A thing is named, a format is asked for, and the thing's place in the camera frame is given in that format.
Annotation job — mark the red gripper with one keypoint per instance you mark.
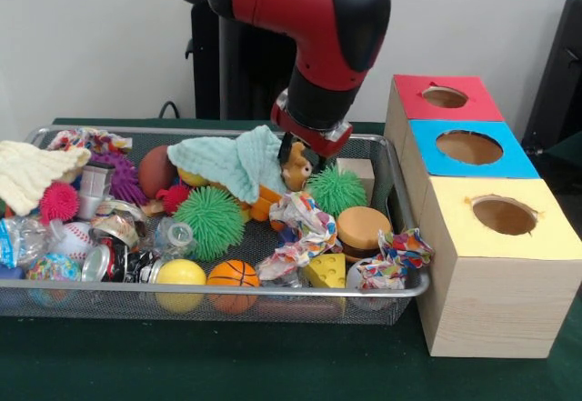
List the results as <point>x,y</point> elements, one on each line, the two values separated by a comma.
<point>309,135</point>

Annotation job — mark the brown plush animal toy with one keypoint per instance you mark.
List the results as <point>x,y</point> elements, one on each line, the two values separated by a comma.
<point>296,172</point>

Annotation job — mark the mint green cloth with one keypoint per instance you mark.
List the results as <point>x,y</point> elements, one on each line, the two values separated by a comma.
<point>223,160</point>

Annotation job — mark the cream yellow cloth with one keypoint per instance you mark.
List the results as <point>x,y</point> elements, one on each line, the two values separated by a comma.
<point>32,172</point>

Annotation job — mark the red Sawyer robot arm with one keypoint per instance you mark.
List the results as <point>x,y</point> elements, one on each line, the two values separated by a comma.
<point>309,19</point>

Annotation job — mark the clear mesh bin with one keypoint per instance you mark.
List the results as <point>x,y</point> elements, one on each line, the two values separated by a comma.
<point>182,308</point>

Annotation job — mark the wooden box with three holes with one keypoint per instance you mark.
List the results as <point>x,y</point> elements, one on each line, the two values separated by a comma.
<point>491,283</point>

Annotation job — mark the green spiky ball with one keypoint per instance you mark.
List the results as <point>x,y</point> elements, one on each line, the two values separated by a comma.
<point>209,221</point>
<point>336,190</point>

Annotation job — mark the light wooden cube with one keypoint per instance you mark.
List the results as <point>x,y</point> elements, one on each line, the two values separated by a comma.
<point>361,172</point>

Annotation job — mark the orange yellow plastic toy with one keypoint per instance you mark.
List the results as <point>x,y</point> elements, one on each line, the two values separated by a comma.
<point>262,205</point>

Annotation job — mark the colourful patterned fabric toy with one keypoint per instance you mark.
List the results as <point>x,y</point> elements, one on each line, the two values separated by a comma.
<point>296,228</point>

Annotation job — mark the small basketball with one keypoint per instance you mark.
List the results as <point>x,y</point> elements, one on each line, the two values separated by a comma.
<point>361,231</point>

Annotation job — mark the yellow cone toy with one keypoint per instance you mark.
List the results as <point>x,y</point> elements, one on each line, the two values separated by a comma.
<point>325,271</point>

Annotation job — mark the colourful crinkled packet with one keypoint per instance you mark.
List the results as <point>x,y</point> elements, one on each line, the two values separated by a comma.
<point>391,260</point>

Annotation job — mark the bright orange mini basketball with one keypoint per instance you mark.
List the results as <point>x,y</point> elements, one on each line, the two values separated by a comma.
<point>234,278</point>

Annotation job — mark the brown toy football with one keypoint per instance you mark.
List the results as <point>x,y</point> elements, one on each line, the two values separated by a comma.
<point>156,172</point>

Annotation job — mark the yellow ball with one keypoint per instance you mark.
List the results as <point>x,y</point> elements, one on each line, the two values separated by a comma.
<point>181,278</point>

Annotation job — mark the purple spiky ball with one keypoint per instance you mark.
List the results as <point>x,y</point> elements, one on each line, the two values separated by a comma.
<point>120,178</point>

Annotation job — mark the pink spiky ball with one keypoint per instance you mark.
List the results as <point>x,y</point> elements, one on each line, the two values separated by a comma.
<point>59,201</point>

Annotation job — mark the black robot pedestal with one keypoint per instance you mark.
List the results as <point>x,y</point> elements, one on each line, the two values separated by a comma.
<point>245,74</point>

